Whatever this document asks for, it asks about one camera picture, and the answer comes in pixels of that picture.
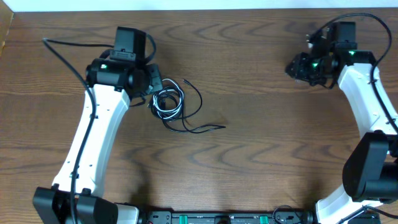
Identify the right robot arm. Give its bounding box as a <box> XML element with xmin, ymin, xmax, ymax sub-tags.
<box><xmin>285</xmin><ymin>18</ymin><xmax>397</xmax><ymax>223</ymax></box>

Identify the black usb cable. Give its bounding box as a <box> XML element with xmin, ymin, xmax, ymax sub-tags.
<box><xmin>146</xmin><ymin>78</ymin><xmax>227</xmax><ymax>134</ymax></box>

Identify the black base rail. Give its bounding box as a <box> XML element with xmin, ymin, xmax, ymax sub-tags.
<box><xmin>114</xmin><ymin>202</ymin><xmax>381</xmax><ymax>224</ymax></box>

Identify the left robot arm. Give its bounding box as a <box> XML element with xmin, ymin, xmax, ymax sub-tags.
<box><xmin>32</xmin><ymin>27</ymin><xmax>162</xmax><ymax>223</ymax></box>

